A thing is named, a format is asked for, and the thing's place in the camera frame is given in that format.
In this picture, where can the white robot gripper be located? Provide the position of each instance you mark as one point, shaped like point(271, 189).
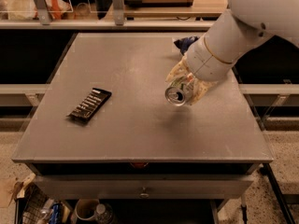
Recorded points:
point(206, 62)

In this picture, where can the silver green 7up can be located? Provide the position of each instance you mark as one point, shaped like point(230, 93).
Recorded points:
point(180, 90)

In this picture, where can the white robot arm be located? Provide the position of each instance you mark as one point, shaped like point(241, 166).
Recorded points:
point(244, 25)

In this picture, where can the blue crumpled chip bag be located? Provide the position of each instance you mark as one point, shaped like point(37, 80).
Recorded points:
point(184, 43)

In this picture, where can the clear plastic bottle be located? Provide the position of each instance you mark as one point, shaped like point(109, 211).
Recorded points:
point(104, 214)

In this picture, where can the white paper cup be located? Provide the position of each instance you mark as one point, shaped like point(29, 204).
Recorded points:
point(85, 209)

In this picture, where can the grey drawer with knob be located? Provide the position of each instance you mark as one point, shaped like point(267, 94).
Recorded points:
point(69, 187)

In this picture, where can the orange white bag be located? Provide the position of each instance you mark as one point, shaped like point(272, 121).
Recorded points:
point(18, 10)

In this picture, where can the grey metal bracket middle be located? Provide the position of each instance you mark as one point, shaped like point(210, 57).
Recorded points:
point(118, 12)

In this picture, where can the grey metal bracket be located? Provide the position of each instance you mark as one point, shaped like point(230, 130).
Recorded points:
point(118, 12)
point(42, 12)

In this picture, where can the grey metal bracket left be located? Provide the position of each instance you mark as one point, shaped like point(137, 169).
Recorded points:
point(42, 12)

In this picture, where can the wire basket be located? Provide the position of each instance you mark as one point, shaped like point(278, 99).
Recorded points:
point(29, 207)

